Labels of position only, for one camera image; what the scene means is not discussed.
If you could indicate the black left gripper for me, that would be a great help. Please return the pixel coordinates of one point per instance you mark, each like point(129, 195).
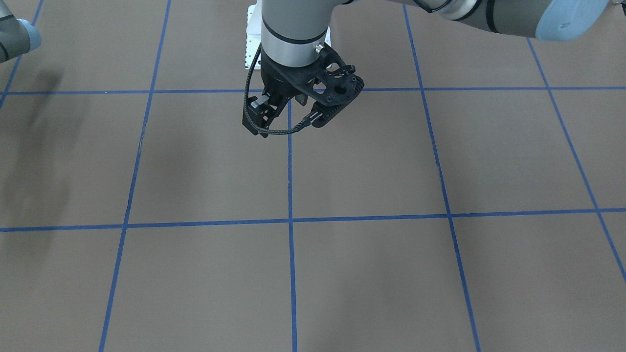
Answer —
point(277, 79)

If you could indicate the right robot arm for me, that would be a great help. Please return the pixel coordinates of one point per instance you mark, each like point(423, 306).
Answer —
point(17, 37)

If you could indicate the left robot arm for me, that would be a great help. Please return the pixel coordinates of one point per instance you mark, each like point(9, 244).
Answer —
point(545, 20)

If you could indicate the brown table mat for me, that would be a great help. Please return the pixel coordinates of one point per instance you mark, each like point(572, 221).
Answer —
point(471, 199)

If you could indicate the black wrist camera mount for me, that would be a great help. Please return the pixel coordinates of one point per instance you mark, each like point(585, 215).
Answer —
point(330, 82)

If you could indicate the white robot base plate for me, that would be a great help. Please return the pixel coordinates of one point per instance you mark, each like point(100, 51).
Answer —
point(257, 44)

